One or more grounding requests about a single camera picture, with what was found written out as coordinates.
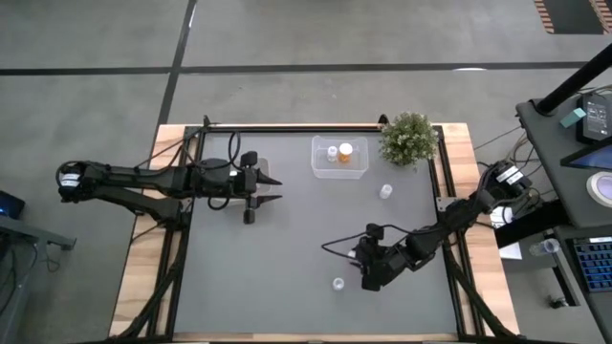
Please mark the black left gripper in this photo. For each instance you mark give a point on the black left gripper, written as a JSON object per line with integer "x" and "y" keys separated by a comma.
{"x": 245, "y": 186}

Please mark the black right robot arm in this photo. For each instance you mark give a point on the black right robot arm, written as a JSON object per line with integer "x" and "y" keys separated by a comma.
{"x": 459, "y": 212}

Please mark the dark grey side desk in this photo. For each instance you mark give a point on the dark grey side desk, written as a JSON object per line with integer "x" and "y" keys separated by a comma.
{"x": 545, "y": 143}

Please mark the clear plastic water bottle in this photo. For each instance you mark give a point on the clear plastic water bottle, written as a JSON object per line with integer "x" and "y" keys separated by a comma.
{"x": 545, "y": 247}

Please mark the grey table mat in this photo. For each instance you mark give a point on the grey table mat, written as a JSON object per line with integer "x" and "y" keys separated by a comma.
{"x": 268, "y": 306}

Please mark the black power adapter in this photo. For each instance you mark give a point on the black power adapter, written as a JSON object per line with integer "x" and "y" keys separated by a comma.
{"x": 595, "y": 117}

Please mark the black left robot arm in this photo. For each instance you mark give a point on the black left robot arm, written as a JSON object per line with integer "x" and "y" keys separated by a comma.
{"x": 143, "y": 179}

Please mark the small teal box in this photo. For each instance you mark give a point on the small teal box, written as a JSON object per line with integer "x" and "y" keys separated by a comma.
{"x": 573, "y": 118}

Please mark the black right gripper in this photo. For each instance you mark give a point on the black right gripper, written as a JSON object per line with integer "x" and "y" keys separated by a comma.
{"x": 382, "y": 263}

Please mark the black monitor pole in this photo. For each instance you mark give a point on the black monitor pole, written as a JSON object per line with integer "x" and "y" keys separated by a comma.
{"x": 574, "y": 81}

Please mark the backlit black keyboard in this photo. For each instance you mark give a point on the backlit black keyboard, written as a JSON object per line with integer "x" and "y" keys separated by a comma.
{"x": 593, "y": 263}

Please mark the small black floor object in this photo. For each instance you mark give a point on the small black floor object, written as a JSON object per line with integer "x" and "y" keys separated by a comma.
{"x": 557, "y": 302}

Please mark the black device with blue light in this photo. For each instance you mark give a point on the black device with blue light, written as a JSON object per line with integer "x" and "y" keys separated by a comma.
{"x": 8, "y": 205}

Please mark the grey metal cart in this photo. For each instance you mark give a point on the grey metal cart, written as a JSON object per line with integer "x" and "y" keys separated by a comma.
{"x": 33, "y": 234}

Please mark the grey metal bracket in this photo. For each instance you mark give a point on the grey metal bracket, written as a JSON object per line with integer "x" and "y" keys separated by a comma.
{"x": 442, "y": 204}

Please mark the round white device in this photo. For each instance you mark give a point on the round white device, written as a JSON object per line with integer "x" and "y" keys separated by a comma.
{"x": 601, "y": 188}

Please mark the clear plastic bin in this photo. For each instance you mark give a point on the clear plastic bin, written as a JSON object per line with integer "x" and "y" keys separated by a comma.
{"x": 320, "y": 169}

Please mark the white paper sheet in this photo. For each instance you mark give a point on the white paper sheet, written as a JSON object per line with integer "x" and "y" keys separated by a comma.
{"x": 510, "y": 251}

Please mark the dark floor mat red border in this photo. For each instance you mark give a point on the dark floor mat red border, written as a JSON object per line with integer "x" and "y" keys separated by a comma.
{"x": 574, "y": 14}

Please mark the clear plastic pill jar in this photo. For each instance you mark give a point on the clear plastic pill jar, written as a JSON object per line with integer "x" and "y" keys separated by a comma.
{"x": 386, "y": 191}
{"x": 332, "y": 153}

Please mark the amber pill bottle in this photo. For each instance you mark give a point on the amber pill bottle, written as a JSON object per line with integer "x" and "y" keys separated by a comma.
{"x": 345, "y": 159}

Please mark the white opaque plastic bin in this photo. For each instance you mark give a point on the white opaque plastic bin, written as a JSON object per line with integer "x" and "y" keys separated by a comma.
{"x": 266, "y": 165}

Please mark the black metal table frame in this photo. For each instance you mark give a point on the black metal table frame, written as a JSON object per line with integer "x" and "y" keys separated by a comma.
{"x": 296, "y": 129}

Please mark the tablet screen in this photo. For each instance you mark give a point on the tablet screen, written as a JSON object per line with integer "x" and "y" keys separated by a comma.
{"x": 590, "y": 158}

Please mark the potted green plant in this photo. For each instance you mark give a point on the potted green plant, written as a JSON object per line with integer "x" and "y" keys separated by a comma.
{"x": 408, "y": 138}

